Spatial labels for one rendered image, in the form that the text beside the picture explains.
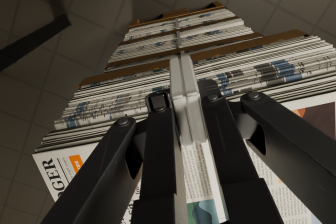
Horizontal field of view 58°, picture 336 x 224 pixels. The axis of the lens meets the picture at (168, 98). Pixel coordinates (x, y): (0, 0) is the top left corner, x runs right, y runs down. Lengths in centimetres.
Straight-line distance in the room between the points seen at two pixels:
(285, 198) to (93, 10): 116
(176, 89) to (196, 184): 22
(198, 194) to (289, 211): 11
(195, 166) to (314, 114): 14
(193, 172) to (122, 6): 108
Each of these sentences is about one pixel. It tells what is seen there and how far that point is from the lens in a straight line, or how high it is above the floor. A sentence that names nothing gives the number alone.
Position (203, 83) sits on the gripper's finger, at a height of 117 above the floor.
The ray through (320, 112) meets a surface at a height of 106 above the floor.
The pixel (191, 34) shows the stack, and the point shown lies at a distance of 88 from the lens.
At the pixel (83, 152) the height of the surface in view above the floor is 106.
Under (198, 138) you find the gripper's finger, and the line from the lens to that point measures 16.
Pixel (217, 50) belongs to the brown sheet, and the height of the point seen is 86.
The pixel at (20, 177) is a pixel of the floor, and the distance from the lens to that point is 190.
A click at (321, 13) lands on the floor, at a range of 151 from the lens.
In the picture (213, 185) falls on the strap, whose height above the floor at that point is 107.
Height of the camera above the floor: 134
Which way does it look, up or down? 66 degrees down
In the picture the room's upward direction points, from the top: 179 degrees clockwise
